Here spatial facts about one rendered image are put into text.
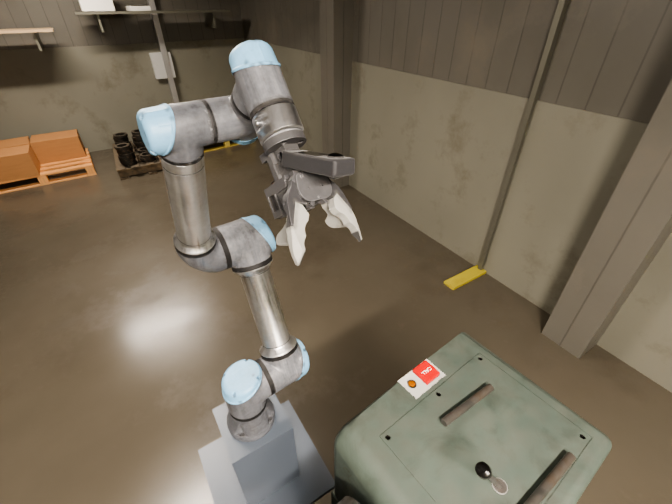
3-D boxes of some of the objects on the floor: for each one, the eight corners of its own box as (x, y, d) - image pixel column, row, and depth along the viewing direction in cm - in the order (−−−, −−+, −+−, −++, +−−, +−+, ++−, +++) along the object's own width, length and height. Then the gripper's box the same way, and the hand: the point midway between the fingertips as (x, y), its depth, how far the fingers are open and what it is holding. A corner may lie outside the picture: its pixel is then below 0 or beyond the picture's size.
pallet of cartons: (93, 156, 601) (81, 128, 572) (96, 175, 537) (83, 144, 508) (-6, 173, 542) (-25, 142, 514) (-15, 197, 478) (-37, 163, 450)
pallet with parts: (168, 143, 655) (161, 116, 626) (186, 167, 562) (178, 137, 533) (111, 153, 613) (100, 125, 584) (120, 181, 520) (108, 149, 491)
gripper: (307, 150, 67) (344, 247, 67) (215, 157, 53) (262, 279, 53) (337, 128, 61) (377, 234, 61) (242, 130, 47) (295, 267, 47)
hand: (336, 252), depth 55 cm, fingers open, 14 cm apart
